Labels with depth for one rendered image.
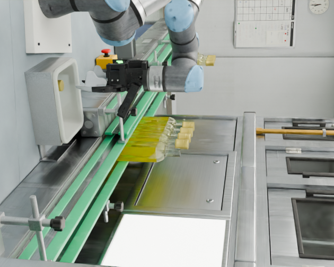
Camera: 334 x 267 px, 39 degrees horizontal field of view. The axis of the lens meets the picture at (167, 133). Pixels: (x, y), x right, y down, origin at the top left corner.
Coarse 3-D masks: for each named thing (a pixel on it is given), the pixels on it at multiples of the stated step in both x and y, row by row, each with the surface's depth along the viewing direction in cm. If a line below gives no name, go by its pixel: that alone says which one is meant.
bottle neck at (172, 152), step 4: (168, 148) 157; (172, 148) 157; (176, 148) 157; (168, 152) 157; (172, 152) 156; (176, 152) 156; (180, 152) 158; (168, 156) 158; (172, 156) 157; (176, 156) 157
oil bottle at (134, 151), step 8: (128, 144) 159; (136, 144) 158; (144, 144) 158; (152, 144) 158; (160, 144) 158; (128, 152) 157; (136, 152) 157; (144, 152) 156; (152, 152) 156; (160, 152) 156; (120, 160) 159; (128, 160) 159; (136, 160) 158; (144, 160) 158; (152, 160) 157; (160, 160) 157
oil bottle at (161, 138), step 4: (132, 136) 163; (136, 136) 163; (140, 136) 163; (144, 136) 163; (148, 136) 163; (152, 136) 163; (156, 136) 162; (160, 136) 162; (164, 136) 163; (128, 140) 162; (132, 140) 162; (136, 140) 162; (140, 140) 162; (144, 140) 161; (148, 140) 161; (152, 140) 161; (156, 140) 161; (160, 140) 160; (164, 140) 161; (168, 140) 162; (164, 144) 161
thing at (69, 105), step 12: (72, 60) 141; (60, 72) 146; (72, 72) 145; (72, 84) 147; (60, 96) 149; (72, 96) 148; (60, 108) 133; (72, 108) 150; (60, 120) 134; (72, 120) 151; (60, 132) 136; (72, 132) 144
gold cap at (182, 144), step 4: (176, 140) 161; (180, 140) 161; (184, 140) 161; (188, 140) 162; (176, 144) 161; (180, 144) 161; (184, 144) 161; (188, 144) 162; (180, 148) 162; (184, 148) 161
